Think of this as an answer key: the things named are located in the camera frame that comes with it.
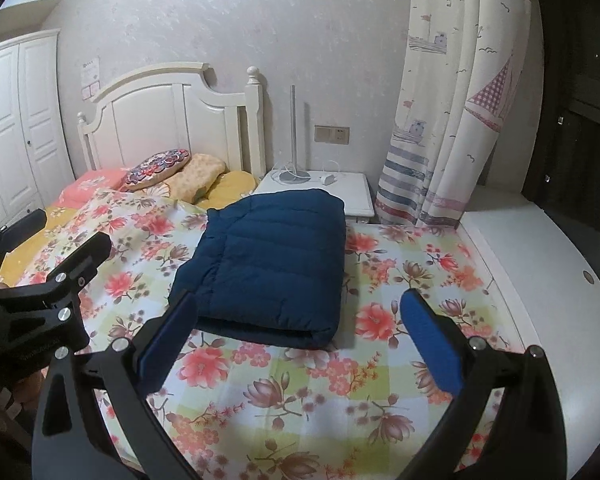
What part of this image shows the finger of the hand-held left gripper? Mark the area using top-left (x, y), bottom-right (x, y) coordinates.
top-left (0, 231), bottom-right (113, 328)
top-left (0, 209), bottom-right (48, 291)

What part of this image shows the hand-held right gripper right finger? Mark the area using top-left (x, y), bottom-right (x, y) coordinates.
top-left (399, 287), bottom-right (568, 480)

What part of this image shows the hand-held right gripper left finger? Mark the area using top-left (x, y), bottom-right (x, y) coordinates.
top-left (32, 290), bottom-right (203, 480)

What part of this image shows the blue puffer jacket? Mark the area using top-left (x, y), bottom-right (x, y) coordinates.
top-left (169, 190), bottom-right (346, 351)

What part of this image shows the yellow fitted sheet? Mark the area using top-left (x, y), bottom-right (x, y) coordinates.
top-left (0, 202), bottom-right (88, 286)

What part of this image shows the pink floral pillow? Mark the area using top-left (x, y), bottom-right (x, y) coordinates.
top-left (60, 169), bottom-right (131, 208)

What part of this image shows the white wardrobe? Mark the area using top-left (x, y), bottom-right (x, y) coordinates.
top-left (0, 30), bottom-right (76, 233)

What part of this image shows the floral bed sheet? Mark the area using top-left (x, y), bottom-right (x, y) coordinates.
top-left (17, 187), bottom-right (526, 480)

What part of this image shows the white window sill platform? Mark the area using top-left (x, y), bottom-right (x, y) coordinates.
top-left (460, 195), bottom-right (600, 480)

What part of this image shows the round patterned cushion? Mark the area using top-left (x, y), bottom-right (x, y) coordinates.
top-left (125, 148), bottom-right (192, 192)

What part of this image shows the white bed headboard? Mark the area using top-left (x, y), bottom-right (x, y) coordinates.
top-left (77, 62), bottom-right (266, 186)

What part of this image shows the white nightstand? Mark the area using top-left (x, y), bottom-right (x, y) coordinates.
top-left (255, 171), bottom-right (376, 225)

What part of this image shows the yellow pillow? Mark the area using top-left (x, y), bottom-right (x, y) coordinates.
top-left (197, 170), bottom-right (257, 208)

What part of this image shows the silver desk lamp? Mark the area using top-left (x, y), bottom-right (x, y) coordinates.
top-left (279, 85), bottom-right (312, 183)

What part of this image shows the sailboat print curtain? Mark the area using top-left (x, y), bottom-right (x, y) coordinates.
top-left (375, 0), bottom-right (531, 228)

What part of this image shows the dark window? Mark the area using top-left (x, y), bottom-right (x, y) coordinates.
top-left (525, 0), bottom-right (600, 271)

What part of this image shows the white charger with cable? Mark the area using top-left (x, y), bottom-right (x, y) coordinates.
top-left (272, 160), bottom-right (343, 186)

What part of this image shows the beige wall socket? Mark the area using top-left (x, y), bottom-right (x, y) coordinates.
top-left (314, 125), bottom-right (351, 143)

